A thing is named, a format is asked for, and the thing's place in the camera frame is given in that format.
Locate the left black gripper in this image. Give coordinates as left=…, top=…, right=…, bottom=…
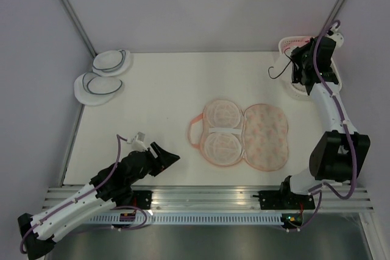
left=126, top=141, right=180, bottom=186

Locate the white black-trimmed bra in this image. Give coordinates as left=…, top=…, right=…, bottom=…
left=268, top=46, right=298, bottom=83

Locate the floral mesh laundry bag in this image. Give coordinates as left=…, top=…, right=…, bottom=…
left=187, top=99, right=289, bottom=172

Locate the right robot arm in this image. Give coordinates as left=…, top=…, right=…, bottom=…
left=278, top=36, right=371, bottom=208

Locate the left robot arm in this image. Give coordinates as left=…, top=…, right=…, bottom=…
left=18, top=142, right=180, bottom=259

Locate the lower white mesh laundry bag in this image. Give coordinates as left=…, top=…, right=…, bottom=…
left=74, top=72, right=124, bottom=107

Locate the white mesh laundry bag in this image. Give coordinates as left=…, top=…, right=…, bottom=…
left=74, top=72, right=124, bottom=107
left=92, top=49, right=133, bottom=77

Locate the upper white mesh laundry bag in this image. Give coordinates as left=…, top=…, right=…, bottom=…
left=92, top=49, right=133, bottom=77

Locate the pink garment in basket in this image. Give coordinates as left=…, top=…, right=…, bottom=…
left=281, top=36, right=311, bottom=52

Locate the white plastic basket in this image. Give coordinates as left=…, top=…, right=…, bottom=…
left=278, top=37, right=342, bottom=100

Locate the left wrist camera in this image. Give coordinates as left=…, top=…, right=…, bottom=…
left=127, top=132, right=147, bottom=152

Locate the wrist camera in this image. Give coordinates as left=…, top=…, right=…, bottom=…
left=127, top=132, right=147, bottom=152
left=326, top=28, right=344, bottom=50

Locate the aluminium front rail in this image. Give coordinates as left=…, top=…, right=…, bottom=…
left=42, top=185, right=375, bottom=212

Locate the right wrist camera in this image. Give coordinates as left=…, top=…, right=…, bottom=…
left=326, top=28, right=344, bottom=50

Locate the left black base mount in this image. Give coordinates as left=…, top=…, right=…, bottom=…
left=119, top=190, right=153, bottom=222

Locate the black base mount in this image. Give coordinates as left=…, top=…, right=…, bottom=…
left=253, top=190, right=316, bottom=233
left=119, top=190, right=153, bottom=222

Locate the white slotted cable duct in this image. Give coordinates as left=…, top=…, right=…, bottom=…
left=84, top=212, right=283, bottom=225

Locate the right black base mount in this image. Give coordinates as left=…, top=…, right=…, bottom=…
left=253, top=190, right=316, bottom=233

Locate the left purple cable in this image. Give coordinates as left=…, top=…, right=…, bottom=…
left=19, top=133, right=149, bottom=253

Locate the left aluminium corner post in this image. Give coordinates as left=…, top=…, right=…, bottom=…
left=59, top=0, right=97, bottom=58

